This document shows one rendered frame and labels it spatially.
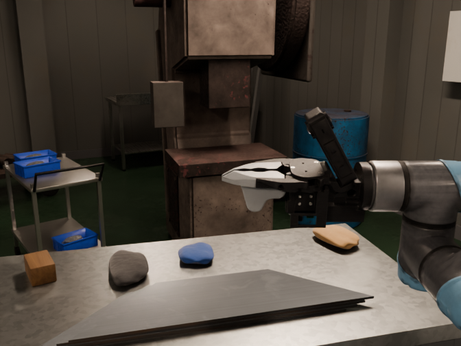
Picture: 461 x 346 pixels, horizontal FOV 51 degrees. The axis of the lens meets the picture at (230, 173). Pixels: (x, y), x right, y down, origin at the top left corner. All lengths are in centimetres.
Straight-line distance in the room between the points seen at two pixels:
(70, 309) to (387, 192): 78
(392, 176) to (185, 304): 59
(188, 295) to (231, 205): 223
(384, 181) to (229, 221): 272
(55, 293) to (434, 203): 90
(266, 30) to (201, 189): 113
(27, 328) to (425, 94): 403
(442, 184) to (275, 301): 54
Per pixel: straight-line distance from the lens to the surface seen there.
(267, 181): 67
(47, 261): 133
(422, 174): 73
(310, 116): 68
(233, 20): 321
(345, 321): 113
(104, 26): 717
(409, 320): 117
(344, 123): 417
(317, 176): 68
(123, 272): 127
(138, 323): 107
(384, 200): 71
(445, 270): 67
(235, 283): 120
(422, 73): 469
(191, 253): 134
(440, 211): 74
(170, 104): 317
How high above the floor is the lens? 164
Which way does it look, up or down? 15 degrees down
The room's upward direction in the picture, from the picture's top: straight up
